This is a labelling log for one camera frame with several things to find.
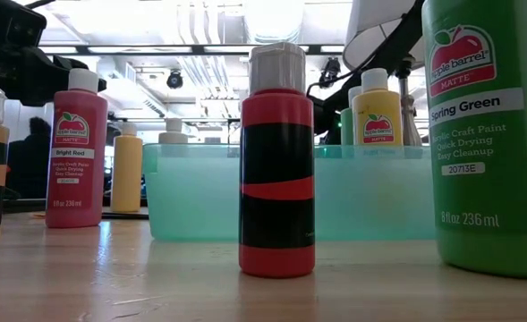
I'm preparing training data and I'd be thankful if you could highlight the small red paint bottle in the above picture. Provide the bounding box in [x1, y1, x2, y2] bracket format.
[238, 41, 317, 279]

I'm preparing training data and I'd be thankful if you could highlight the person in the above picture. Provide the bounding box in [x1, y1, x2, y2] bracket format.
[5, 116, 53, 200]

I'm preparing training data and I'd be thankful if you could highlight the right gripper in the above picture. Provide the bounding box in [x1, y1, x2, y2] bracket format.
[310, 96, 343, 145]

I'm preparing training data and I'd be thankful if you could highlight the white-shaded table lamp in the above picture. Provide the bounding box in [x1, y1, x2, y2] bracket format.
[342, 0, 425, 148]

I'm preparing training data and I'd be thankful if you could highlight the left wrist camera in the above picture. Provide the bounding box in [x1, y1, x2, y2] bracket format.
[0, 0, 48, 48]

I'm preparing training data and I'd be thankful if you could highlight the black ceiling spotlight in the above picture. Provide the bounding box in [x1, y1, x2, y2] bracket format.
[319, 56, 341, 89]
[166, 69, 184, 90]

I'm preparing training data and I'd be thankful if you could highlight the large red paint bottle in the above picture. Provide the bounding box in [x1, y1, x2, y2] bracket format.
[45, 67, 109, 229]

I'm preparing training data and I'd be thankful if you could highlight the black overhead crossbar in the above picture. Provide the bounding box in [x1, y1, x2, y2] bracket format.
[38, 43, 345, 56]

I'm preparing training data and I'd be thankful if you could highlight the teal translucent plastic bin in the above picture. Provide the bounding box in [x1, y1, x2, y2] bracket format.
[141, 142, 437, 242]

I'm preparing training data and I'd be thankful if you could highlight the large white paint bottle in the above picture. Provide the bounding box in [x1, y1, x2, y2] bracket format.
[157, 117, 189, 147]

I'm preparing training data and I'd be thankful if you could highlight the large yellow paint bottle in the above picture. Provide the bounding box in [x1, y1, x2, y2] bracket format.
[110, 123, 144, 214]
[351, 67, 404, 148]

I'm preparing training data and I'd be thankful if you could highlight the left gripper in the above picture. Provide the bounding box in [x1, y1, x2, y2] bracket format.
[0, 47, 108, 107]

